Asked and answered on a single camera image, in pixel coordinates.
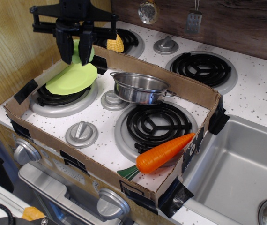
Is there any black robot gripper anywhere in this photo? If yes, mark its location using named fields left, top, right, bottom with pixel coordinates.
left=30, top=0, right=119, bottom=66

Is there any light green toy broccoli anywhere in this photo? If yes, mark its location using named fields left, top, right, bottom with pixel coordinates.
left=72, top=39, right=95, bottom=64

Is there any small steel pan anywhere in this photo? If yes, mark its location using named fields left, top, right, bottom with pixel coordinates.
left=110, top=72, right=177, bottom=105

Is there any light green plastic plate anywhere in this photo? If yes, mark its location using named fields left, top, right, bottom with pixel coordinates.
left=45, top=63, right=98, bottom=96

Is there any brown cardboard fence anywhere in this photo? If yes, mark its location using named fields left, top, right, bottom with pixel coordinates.
left=5, top=46, right=223, bottom=218

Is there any yellow toy corn cob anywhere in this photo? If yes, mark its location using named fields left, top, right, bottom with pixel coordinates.
left=106, top=34, right=125, bottom=53

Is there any back left black burner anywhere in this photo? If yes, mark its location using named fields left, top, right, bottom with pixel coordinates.
left=95, top=29, right=145, bottom=58

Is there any black burner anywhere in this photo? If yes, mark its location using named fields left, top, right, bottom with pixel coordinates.
left=114, top=102, right=198, bottom=162
left=165, top=51, right=238, bottom=95
left=95, top=29, right=145, bottom=58
left=30, top=81, right=98, bottom=118

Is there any silver stovetop knob middle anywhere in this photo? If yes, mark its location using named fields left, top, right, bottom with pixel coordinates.
left=101, top=90, right=129, bottom=111

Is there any front left black burner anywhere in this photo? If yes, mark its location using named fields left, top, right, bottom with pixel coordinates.
left=30, top=81, right=98, bottom=118

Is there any hanging metal strainer ladle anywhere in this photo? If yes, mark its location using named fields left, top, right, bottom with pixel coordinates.
left=138, top=0, right=159, bottom=24

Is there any silver stovetop knob front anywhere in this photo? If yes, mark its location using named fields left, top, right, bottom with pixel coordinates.
left=65, top=121, right=98, bottom=149

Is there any front right black burner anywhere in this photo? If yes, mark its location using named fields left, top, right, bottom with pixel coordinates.
left=114, top=102, right=198, bottom=162

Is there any hanging metal spatula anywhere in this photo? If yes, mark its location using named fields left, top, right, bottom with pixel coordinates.
left=185, top=0, right=203, bottom=34

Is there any left oven front knob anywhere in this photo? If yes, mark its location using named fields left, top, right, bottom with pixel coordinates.
left=14, top=138, right=42, bottom=165

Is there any oven knob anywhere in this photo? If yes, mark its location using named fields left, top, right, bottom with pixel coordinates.
left=14, top=138, right=42, bottom=165
left=96, top=188, right=130, bottom=220

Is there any back right black burner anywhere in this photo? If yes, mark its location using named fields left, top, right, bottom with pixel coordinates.
left=165, top=51, right=238, bottom=95

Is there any orange toy carrot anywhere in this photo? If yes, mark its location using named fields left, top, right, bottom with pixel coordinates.
left=117, top=133, right=196, bottom=180

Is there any right oven front knob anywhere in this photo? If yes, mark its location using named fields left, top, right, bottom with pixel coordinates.
left=96, top=188, right=130, bottom=220

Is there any orange tape piece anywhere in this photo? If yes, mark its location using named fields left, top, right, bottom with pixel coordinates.
left=21, top=206, right=45, bottom=221

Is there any grey sink basin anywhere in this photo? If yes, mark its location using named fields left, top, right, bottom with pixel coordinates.
left=183, top=115, right=267, bottom=225

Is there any silver oven door handle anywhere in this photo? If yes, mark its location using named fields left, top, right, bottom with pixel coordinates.
left=18, top=164, right=124, bottom=225

